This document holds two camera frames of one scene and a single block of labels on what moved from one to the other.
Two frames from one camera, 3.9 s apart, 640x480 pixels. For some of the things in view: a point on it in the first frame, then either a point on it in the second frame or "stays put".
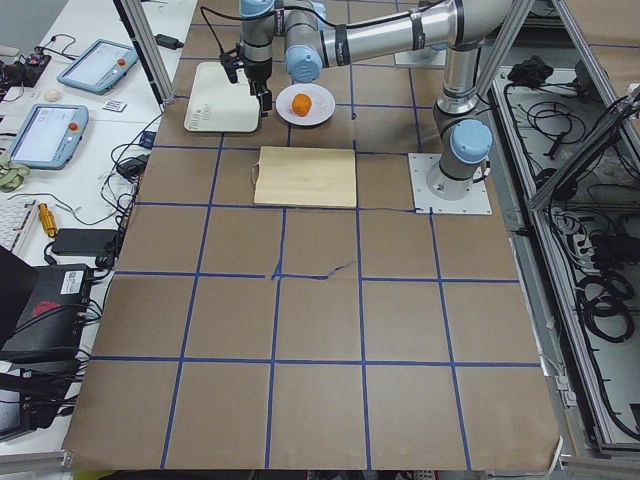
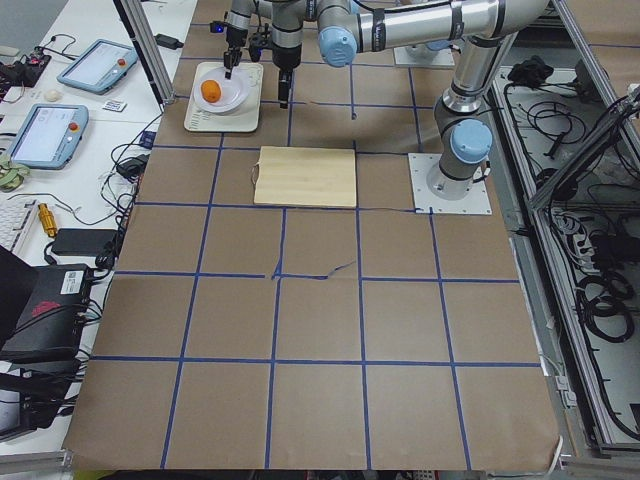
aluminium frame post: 140,31 stays put
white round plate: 323,104 to 235,91
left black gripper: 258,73 to 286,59
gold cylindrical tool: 48,219 stays put
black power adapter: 82,242 stays put
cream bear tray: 219,104 stays put
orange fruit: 301,104 to 211,91
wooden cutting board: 306,176 stays put
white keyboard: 15,216 stays put
